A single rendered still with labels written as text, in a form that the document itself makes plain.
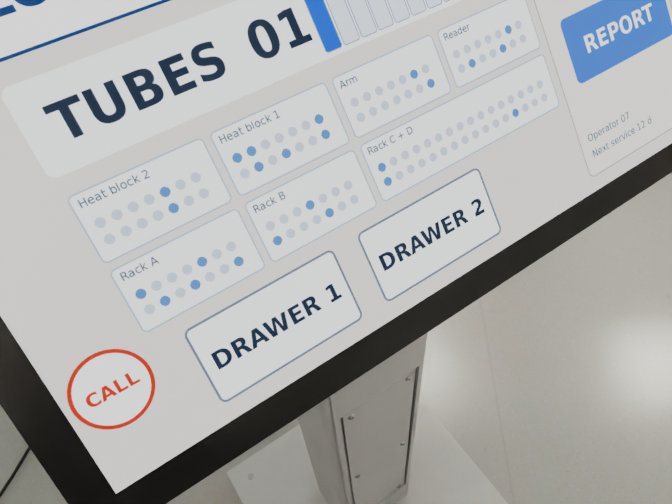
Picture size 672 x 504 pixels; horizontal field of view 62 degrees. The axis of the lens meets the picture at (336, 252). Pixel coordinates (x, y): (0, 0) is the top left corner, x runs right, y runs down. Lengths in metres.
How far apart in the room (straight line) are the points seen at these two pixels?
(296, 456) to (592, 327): 0.80
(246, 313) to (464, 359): 1.17
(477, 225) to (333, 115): 0.12
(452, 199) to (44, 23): 0.24
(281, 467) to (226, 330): 1.01
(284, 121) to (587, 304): 1.36
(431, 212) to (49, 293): 0.21
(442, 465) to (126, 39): 1.13
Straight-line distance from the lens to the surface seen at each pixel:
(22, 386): 0.31
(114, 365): 0.31
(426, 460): 1.30
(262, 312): 0.31
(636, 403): 1.51
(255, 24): 0.32
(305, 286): 0.32
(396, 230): 0.34
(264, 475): 1.31
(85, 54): 0.30
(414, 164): 0.34
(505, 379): 1.44
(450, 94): 0.36
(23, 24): 0.31
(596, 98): 0.44
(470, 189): 0.36
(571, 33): 0.43
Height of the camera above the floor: 1.27
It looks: 52 degrees down
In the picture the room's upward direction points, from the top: 6 degrees counter-clockwise
